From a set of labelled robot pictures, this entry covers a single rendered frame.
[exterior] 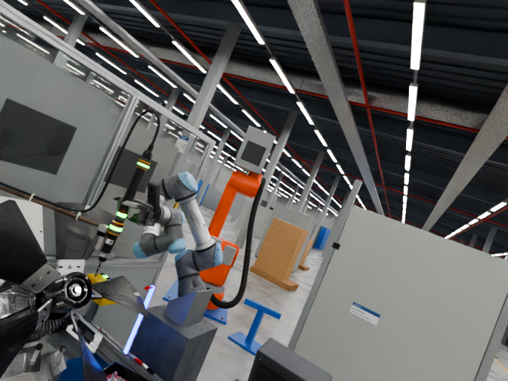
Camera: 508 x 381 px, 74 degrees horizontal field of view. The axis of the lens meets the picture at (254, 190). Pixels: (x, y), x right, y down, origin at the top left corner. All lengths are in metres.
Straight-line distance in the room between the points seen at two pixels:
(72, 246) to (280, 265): 7.95
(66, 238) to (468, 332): 2.40
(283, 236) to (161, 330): 7.46
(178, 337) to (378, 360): 1.53
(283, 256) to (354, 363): 6.47
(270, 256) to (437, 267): 6.84
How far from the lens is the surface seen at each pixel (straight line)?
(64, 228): 1.43
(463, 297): 2.72
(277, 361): 1.31
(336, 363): 2.83
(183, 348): 1.78
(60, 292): 1.25
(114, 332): 2.86
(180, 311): 1.83
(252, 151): 5.05
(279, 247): 9.11
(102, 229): 1.32
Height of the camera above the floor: 1.70
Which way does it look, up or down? 2 degrees up
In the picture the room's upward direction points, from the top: 23 degrees clockwise
